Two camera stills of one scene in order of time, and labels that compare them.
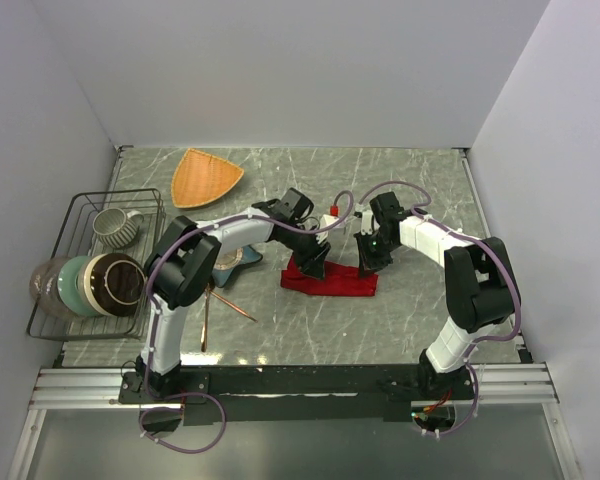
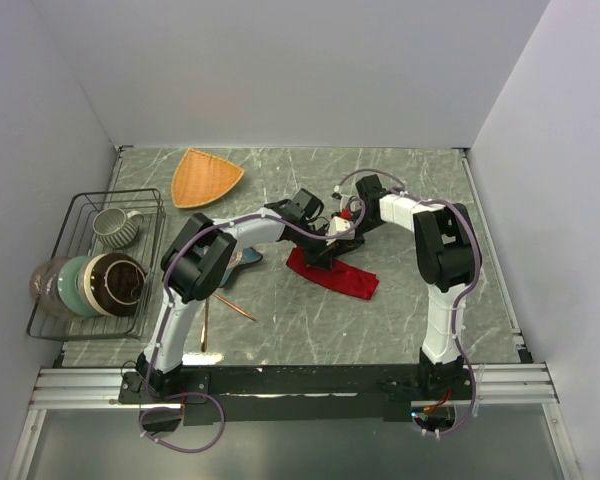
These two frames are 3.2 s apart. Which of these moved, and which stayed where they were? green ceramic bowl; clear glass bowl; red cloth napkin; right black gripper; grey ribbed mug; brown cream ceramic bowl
Moved: right black gripper; red cloth napkin
Stayed: clear glass bowl; brown cream ceramic bowl; green ceramic bowl; grey ribbed mug
